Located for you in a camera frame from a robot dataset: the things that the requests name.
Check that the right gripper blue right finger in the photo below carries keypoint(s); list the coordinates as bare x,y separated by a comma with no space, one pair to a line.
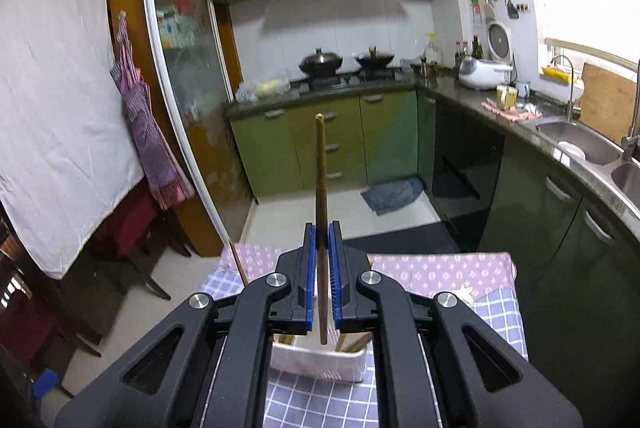
336,256

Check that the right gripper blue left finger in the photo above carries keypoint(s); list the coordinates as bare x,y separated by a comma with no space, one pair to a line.
309,248

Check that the chrome kitchen faucet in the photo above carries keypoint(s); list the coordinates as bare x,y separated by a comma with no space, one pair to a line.
630,142

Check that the blue floor rag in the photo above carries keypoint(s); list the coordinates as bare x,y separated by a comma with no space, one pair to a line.
388,197

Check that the white plastic utensil holder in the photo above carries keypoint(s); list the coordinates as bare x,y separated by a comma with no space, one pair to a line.
305,356

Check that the purple checkered apron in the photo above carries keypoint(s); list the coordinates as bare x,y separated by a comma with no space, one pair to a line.
167,182

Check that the blue checkered tablecloth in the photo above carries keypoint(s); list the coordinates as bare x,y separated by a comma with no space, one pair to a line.
452,359

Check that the black wok with lid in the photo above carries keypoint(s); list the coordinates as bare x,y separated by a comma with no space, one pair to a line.
321,64

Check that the sliding glass door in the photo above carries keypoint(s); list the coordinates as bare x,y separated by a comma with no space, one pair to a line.
194,83

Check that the white rice cooker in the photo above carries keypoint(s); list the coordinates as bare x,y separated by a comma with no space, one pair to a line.
483,75

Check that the green lower cabinets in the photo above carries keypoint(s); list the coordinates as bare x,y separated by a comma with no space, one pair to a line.
495,186

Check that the white hanging sheet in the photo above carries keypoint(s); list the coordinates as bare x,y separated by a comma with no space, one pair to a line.
67,158

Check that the stainless steel sink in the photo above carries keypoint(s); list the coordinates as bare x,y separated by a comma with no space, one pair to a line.
600,155

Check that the wooden cutting board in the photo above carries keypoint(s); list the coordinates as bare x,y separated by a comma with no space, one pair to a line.
607,102

